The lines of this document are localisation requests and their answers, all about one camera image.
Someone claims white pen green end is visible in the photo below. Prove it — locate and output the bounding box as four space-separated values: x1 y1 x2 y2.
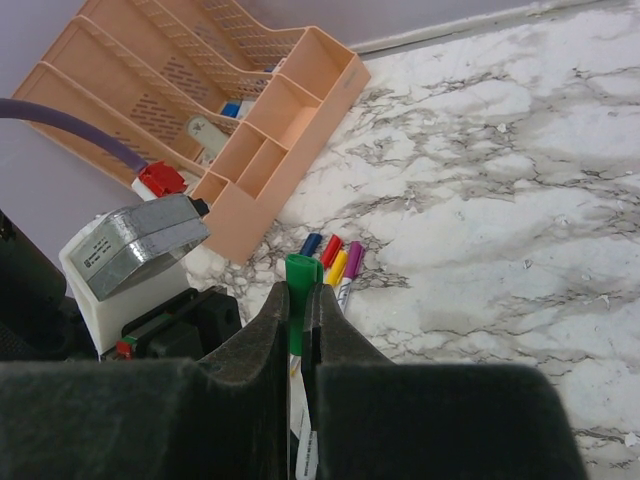
289 355 319 479

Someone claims yellow pen cap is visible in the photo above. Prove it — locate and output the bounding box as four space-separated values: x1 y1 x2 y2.
324 250 348 287

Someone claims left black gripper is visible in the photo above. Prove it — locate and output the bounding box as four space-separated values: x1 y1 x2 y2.
100 287 242 361

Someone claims white pen purple end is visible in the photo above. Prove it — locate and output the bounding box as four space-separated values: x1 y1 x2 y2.
337 277 353 313

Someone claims green pen cap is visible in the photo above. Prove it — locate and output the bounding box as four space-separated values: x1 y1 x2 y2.
285 254 324 356

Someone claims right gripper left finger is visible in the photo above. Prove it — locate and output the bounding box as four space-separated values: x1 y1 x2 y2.
1 282 290 479

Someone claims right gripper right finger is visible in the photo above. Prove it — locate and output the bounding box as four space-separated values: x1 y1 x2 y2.
302 285 587 479

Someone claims purple pen cap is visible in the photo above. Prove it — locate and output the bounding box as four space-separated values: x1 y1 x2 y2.
343 241 365 280

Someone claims red pen cap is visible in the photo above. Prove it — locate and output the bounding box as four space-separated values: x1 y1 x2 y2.
320 234 343 270

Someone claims blue pen cap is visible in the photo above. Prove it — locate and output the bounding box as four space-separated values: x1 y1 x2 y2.
299 233 322 257

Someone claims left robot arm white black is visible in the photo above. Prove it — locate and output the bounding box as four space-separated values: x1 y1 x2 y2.
1 215 242 362

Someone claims orange mesh file organizer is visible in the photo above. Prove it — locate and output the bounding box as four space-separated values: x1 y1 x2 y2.
15 1 370 264

